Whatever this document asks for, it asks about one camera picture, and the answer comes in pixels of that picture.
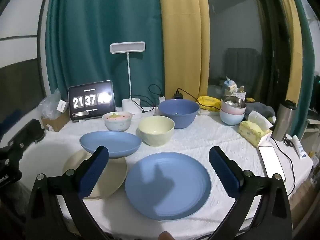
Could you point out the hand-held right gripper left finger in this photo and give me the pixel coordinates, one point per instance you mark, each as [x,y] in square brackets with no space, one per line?
[93,172]

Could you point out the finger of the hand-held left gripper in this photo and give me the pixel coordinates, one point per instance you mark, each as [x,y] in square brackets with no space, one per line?
[30,132]

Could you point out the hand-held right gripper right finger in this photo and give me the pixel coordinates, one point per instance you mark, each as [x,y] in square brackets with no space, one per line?
[225,173]

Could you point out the beige plate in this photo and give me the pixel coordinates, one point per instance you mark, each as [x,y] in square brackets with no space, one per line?
[113,180]

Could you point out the deep blue plate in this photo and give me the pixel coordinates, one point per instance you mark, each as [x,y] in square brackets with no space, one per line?
[110,142]

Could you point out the large blue plate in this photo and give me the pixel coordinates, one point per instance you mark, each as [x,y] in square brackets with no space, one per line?
[180,170]

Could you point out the pink strawberry bowl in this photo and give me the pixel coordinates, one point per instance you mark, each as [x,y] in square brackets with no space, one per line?
[117,122]

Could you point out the yellow-green bowl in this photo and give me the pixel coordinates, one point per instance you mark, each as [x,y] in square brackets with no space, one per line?
[156,133]

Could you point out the large blue bowl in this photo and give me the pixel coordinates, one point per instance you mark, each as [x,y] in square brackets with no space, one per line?
[178,113]

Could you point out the person's right hand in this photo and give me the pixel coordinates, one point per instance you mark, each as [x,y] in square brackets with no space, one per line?
[165,236]

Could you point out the cardboard box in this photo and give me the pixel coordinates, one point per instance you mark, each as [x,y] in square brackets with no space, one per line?
[53,123]

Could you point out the clear plastic bag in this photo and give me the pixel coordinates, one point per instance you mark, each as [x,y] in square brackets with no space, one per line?
[51,103]

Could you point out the small white box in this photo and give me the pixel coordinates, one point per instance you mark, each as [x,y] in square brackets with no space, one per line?
[62,105]

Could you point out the white textured tablecloth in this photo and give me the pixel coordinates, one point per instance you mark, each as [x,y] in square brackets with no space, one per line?
[200,140]

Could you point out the smartphone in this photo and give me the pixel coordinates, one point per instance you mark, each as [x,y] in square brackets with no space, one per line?
[271,162]

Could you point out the yellow tissue box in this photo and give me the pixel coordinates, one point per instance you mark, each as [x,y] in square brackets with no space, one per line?
[253,133]

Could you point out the light blue bowl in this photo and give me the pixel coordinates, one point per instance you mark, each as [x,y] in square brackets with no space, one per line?
[231,119]

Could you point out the white flat packet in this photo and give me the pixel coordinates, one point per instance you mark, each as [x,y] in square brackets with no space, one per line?
[206,113]

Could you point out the tablet with clock display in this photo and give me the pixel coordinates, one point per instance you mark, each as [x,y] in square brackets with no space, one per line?
[91,102]

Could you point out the steel bowl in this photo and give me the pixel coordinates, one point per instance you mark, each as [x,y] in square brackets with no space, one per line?
[233,102]

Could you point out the yellow wipes packet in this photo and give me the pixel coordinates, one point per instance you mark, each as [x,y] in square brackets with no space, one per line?
[208,102]

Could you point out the grey cloth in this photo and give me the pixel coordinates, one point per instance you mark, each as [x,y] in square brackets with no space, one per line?
[261,110]

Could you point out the white cream tube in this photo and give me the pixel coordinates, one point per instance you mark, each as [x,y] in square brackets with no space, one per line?
[298,147]

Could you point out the steel thermos flask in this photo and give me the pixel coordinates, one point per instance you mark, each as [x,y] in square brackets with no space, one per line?
[282,120]

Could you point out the white power strip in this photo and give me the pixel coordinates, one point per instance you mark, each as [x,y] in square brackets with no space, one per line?
[150,111]

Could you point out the blue and white packet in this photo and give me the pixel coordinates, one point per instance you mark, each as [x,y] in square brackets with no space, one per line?
[230,85]

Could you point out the black charger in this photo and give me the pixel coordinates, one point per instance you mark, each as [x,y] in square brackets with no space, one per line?
[178,96]

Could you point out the white charger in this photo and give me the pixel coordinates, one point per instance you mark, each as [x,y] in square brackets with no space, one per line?
[162,98]

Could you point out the teal curtain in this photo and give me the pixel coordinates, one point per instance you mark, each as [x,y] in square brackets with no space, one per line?
[100,30]
[305,35]

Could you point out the white desk lamp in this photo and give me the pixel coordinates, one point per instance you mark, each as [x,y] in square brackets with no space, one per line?
[127,47]

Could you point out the yellow curtain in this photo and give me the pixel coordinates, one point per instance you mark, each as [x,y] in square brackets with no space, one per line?
[182,30]
[293,42]

